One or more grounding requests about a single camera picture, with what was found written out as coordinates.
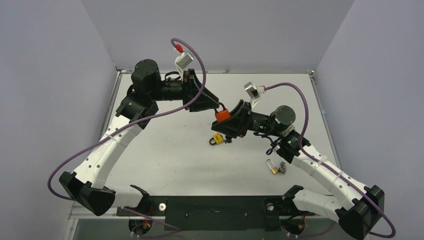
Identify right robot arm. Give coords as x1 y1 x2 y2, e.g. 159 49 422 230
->
211 100 385 240

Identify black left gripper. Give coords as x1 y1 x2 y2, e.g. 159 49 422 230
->
150 69 220 111

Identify brass padlock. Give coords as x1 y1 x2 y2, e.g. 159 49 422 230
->
266 159 280 175

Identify yellow padlock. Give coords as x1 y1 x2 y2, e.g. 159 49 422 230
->
209 132 225 146

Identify orange black padlock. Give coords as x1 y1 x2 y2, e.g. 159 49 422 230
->
214 102 231 123

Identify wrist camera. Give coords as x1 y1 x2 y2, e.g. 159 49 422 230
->
244 82 266 109
174 51 194 78

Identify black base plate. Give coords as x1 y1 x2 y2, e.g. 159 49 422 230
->
116 195 311 232

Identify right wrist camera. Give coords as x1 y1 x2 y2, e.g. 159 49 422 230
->
244 82 266 109

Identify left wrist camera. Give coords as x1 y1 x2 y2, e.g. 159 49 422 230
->
174 51 194 78

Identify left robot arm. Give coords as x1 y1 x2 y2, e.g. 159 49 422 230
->
59 59 220 216

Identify silver keys bunch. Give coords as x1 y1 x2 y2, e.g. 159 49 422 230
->
224 135 233 144

